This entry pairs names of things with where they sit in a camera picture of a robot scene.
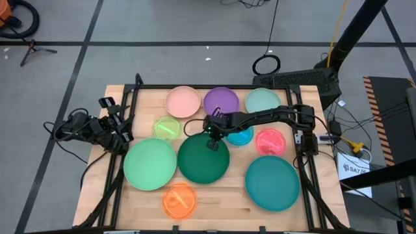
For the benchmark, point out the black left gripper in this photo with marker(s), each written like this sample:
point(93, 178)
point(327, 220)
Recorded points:
point(118, 123)

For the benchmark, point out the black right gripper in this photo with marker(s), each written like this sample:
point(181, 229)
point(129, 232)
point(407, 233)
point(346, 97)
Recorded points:
point(219, 123)

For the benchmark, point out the small clear blue plate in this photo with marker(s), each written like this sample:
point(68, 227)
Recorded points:
point(242, 138)

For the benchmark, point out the purple plastic plate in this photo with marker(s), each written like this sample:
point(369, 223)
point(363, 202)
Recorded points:
point(224, 97)

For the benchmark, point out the large dark green plate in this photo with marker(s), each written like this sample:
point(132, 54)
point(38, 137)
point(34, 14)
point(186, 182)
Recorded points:
point(201, 162)

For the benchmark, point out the small clear green plate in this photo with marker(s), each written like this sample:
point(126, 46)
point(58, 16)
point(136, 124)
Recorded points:
point(167, 130)

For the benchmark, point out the pink plastic plate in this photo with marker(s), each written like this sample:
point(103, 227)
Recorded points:
point(183, 101)

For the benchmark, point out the pale blue-green plastic plate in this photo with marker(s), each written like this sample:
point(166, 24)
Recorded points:
point(261, 99)

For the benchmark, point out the small clear red plate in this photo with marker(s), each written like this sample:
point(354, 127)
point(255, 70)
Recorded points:
point(270, 142)

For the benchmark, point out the large light green plate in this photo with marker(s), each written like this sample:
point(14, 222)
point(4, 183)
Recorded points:
point(149, 164)

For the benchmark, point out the small clear orange plate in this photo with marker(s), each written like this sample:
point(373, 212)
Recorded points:
point(179, 201)

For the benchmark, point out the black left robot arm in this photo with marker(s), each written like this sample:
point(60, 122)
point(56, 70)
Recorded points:
point(78, 125)

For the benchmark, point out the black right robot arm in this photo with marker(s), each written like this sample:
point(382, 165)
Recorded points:
point(266, 115)

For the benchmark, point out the large teal plate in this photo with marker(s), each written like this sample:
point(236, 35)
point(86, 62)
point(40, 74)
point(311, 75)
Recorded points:
point(272, 183)

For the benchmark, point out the black perforated computer case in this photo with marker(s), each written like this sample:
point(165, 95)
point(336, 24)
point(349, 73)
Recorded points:
point(299, 79)

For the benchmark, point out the grey usb hub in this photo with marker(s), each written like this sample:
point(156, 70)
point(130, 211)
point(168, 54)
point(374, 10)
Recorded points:
point(325, 138)

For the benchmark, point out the black power adapter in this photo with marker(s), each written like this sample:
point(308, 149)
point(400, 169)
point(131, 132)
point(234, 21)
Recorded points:
point(334, 127)

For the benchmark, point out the black tripod stand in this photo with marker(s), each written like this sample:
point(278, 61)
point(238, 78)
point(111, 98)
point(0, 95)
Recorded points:
point(32, 46)

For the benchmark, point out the small white tag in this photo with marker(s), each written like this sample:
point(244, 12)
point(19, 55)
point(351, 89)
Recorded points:
point(341, 103)

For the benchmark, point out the white printed paper sheet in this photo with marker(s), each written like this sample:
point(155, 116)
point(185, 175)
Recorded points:
point(349, 160)

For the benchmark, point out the yellow plug connector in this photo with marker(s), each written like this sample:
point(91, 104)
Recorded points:
point(357, 147)

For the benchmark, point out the orange vacuum cleaner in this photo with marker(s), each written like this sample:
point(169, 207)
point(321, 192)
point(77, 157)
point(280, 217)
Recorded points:
point(4, 13)

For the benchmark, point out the black metal beam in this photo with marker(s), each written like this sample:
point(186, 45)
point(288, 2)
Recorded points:
point(383, 174)

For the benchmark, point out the black hazard-striped mat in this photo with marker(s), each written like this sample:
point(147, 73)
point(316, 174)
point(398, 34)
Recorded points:
point(386, 97)

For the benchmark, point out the black metal table frame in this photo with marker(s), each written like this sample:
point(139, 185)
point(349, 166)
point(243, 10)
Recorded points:
point(211, 86)

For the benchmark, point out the black camera pole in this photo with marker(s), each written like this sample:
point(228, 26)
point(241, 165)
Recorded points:
point(354, 29)

